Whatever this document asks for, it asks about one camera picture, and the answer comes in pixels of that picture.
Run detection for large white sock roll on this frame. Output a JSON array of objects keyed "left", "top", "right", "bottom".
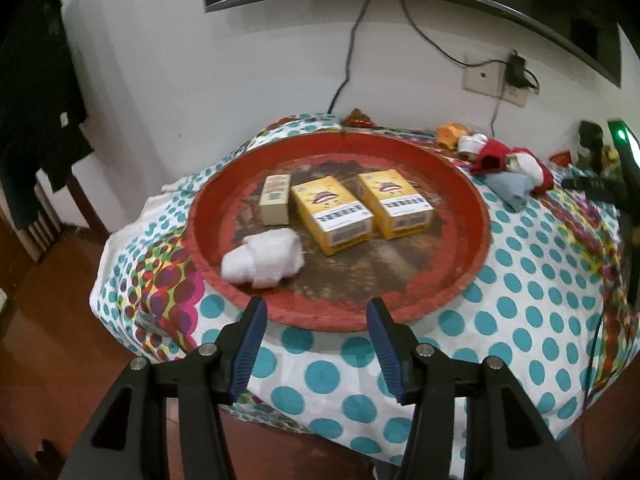
[{"left": 505, "top": 152, "right": 544, "bottom": 189}]

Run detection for light blue sock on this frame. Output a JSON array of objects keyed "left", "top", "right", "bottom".
[{"left": 484, "top": 170, "right": 532, "bottom": 212}]

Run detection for small white sock roll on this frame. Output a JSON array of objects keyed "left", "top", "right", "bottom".
[{"left": 457, "top": 132, "right": 489, "bottom": 159}]

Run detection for red candy wrapper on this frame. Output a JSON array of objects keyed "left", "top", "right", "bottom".
[{"left": 342, "top": 107, "right": 377, "bottom": 129}]

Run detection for yellow box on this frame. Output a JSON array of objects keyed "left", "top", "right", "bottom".
[
  {"left": 357, "top": 169, "right": 434, "bottom": 241},
  {"left": 290, "top": 177, "right": 374, "bottom": 257}
]

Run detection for white power socket plate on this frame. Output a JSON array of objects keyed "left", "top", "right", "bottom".
[{"left": 501, "top": 67, "right": 531, "bottom": 107}]

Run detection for small beige box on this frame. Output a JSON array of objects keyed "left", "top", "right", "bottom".
[{"left": 259, "top": 173, "right": 294, "bottom": 226}]

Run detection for black power adapter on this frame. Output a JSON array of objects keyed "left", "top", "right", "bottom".
[{"left": 507, "top": 51, "right": 527, "bottom": 89}]

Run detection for red sock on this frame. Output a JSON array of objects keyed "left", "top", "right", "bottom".
[
  {"left": 469, "top": 139, "right": 512, "bottom": 177},
  {"left": 510, "top": 145, "right": 554, "bottom": 197}
]

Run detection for thin black wall cable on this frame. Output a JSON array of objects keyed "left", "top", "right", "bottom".
[{"left": 400, "top": 0, "right": 517, "bottom": 68}]

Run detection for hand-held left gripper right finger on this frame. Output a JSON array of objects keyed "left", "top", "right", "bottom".
[{"left": 366, "top": 297, "right": 572, "bottom": 480}]

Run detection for black adapter cable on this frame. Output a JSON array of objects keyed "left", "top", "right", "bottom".
[{"left": 489, "top": 94, "right": 504, "bottom": 137}]

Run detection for polka dot tablecloth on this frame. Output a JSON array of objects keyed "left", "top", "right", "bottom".
[{"left": 90, "top": 112, "right": 640, "bottom": 467}]

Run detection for round red tray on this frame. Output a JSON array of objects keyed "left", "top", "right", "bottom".
[{"left": 181, "top": 127, "right": 492, "bottom": 334}]

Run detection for black television cable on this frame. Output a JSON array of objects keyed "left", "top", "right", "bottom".
[{"left": 327, "top": 0, "right": 374, "bottom": 114}]

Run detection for grey-white sock roll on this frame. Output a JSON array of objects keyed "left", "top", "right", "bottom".
[{"left": 221, "top": 228, "right": 306, "bottom": 289}]

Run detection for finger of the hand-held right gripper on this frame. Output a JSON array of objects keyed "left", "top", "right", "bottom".
[{"left": 561, "top": 174, "right": 623, "bottom": 194}]

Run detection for dark hanging clothes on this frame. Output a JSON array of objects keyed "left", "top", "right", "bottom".
[{"left": 0, "top": 0, "right": 97, "bottom": 233}]

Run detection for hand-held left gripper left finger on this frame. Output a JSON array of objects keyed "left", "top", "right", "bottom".
[{"left": 59, "top": 297, "right": 269, "bottom": 480}]

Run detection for white antenna wall plate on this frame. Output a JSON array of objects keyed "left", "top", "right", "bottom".
[{"left": 462, "top": 52, "right": 506, "bottom": 96}]

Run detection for wooden chair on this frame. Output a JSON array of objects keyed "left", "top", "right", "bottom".
[{"left": 19, "top": 169, "right": 112, "bottom": 264}]

